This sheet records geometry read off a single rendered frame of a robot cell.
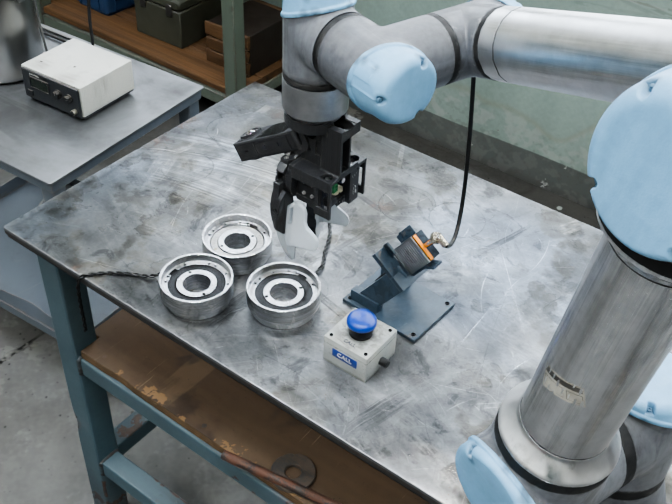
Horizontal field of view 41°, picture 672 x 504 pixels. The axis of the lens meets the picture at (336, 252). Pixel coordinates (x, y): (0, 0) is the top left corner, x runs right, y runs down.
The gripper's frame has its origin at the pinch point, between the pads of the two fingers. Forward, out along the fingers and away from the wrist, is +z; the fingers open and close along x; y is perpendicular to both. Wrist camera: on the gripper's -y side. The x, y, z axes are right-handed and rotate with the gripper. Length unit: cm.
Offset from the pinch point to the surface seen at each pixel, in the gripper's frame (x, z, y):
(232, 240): 7.3, 14.8, -18.8
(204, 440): -8.2, 42.7, -12.1
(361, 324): 0.0, 8.9, 10.4
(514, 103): 162, 71, -44
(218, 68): 120, 72, -130
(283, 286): 3.7, 14.1, -5.7
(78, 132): 25, 28, -77
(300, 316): 0.0, 13.6, 0.4
